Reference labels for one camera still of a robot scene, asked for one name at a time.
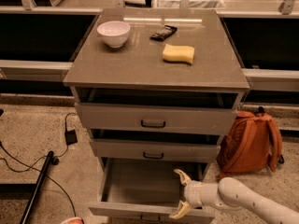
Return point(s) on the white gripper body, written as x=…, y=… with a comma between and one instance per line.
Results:
x=194, y=193

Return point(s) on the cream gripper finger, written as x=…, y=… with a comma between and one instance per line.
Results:
x=184, y=178
x=183, y=209

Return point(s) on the grey bottom drawer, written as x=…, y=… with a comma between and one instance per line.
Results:
x=146, y=190

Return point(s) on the grey drawer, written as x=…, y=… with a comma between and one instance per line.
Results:
x=146, y=190
x=155, y=146
x=158, y=111

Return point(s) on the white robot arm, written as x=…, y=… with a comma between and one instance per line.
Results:
x=230, y=196

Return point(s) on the grey middle drawer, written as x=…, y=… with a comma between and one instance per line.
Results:
x=155, y=146

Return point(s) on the grey drawer cabinet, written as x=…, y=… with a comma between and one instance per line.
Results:
x=139, y=65

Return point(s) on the grey top drawer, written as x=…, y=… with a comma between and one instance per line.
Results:
x=158, y=111

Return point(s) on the orange backpack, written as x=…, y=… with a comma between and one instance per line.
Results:
x=253, y=142

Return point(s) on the red white object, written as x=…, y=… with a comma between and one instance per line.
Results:
x=73, y=220

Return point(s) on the black power adapter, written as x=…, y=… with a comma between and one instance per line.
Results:
x=70, y=137

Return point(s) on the yellow sponge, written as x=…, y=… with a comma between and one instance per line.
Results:
x=178, y=54

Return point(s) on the black pole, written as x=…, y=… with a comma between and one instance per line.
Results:
x=37, y=188

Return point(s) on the dark snack wrapper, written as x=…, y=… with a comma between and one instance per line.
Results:
x=163, y=34

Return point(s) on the white bowl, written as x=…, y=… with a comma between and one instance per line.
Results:
x=114, y=33

